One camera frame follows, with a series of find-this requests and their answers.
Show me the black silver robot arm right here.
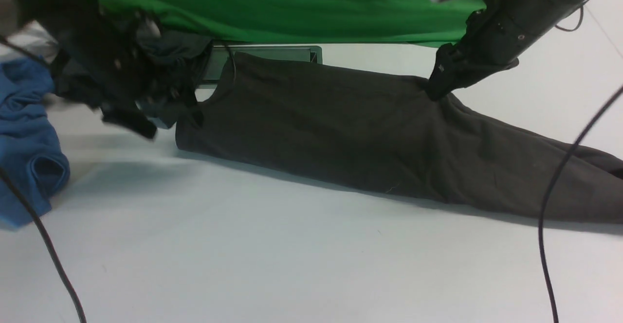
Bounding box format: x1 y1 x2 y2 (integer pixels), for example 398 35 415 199
425 0 589 101

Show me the dark gray long-sleeved shirt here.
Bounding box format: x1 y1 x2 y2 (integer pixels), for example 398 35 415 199
175 53 623 224

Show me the blue crumpled garment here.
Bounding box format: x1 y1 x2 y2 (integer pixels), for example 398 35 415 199
0 58 71 215

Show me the dark teal crumpled garment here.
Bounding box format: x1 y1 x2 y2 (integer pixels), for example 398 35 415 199
53 31 213 112

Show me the green backdrop cloth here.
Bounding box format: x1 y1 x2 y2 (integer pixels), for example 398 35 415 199
99 0 485 47

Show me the white crumpled garment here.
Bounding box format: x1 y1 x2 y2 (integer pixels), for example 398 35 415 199
1 21 59 62

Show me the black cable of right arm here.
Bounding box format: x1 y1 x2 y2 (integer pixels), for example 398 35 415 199
538 0 623 323

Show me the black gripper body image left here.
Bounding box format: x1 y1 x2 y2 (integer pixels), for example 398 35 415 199
100 60 205 140

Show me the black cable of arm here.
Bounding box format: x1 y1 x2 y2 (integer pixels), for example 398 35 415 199
0 36 88 323
538 0 623 323

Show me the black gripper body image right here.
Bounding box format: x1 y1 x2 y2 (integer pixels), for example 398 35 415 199
426 43 519 101

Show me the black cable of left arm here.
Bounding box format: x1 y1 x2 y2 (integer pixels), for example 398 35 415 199
0 36 88 323

